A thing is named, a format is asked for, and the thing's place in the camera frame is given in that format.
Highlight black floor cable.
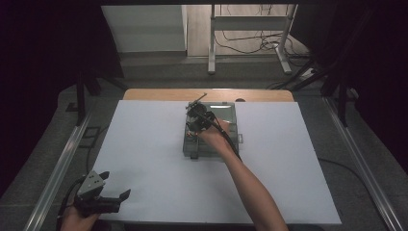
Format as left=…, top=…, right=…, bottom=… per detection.
left=318, top=158, right=369, bottom=189

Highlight black metal stand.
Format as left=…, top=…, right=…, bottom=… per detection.
left=288, top=57, right=352, bottom=128
left=74, top=62, right=128, bottom=127

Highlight white wall panel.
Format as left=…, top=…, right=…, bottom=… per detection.
left=101, top=4, right=188, bottom=54

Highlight clear grey compartment storage box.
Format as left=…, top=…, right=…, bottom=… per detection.
left=182, top=101, right=244, bottom=161

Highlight white table board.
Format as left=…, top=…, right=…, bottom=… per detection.
left=92, top=99, right=342, bottom=225

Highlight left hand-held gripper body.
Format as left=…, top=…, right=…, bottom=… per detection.
left=73, top=170, right=121, bottom=218

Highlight white metal desk frame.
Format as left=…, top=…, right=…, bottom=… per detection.
left=207, top=3, right=298, bottom=76

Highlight left hand-held gripper cable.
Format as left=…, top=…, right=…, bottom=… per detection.
left=55, top=176, right=87, bottom=231

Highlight person's right hand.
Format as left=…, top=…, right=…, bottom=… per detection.
left=198, top=119, right=237, bottom=159

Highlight tangle of black floor cables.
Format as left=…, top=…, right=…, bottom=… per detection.
left=214, top=29, right=294, bottom=56

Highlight aluminium rail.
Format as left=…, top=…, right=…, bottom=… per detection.
left=23, top=110, right=94, bottom=231
left=322, top=95, right=402, bottom=231

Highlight white power strip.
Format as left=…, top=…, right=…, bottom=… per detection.
left=299, top=67, right=318, bottom=81

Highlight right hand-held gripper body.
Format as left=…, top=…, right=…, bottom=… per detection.
left=185, top=92, right=217, bottom=130

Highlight hand-held gripper cable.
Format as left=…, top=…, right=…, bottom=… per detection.
left=196, top=109, right=243, bottom=162
left=55, top=176, right=87, bottom=231

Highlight person's left hand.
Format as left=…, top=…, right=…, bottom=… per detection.
left=60, top=206, right=99, bottom=231

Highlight right hand-held gripper cable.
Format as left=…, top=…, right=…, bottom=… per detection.
left=196, top=109, right=243, bottom=162

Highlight black square floor frame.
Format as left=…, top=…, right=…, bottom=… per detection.
left=78, top=126, right=102, bottom=149

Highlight wooden table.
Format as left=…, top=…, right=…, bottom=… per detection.
left=123, top=88, right=295, bottom=103

